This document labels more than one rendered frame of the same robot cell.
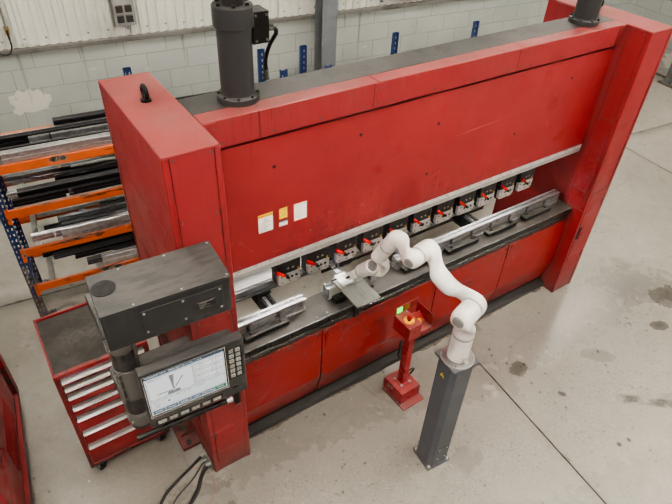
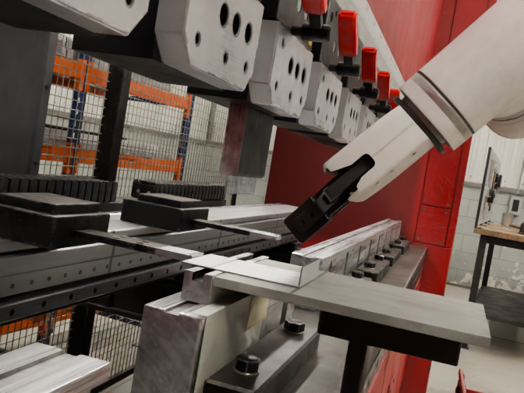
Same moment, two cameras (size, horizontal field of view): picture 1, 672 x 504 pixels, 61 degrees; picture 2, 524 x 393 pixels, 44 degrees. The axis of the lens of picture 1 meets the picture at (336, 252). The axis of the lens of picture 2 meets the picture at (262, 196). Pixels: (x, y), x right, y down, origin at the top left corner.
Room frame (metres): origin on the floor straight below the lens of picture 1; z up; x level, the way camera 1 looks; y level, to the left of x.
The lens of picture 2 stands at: (2.15, 0.37, 1.12)
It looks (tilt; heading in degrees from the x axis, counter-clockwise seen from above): 3 degrees down; 322
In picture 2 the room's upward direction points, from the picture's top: 9 degrees clockwise
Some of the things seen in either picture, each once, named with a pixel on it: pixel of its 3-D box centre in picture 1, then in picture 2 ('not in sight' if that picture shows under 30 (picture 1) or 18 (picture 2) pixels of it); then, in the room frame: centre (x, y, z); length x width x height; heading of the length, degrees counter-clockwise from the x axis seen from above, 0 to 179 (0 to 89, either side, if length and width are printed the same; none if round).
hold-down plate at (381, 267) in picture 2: (461, 244); (373, 269); (3.27, -0.91, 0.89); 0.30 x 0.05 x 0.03; 125
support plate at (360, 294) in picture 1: (357, 290); (357, 295); (2.61, -0.14, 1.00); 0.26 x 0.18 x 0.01; 35
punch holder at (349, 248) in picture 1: (342, 246); (261, 30); (2.72, -0.04, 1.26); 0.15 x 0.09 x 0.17; 125
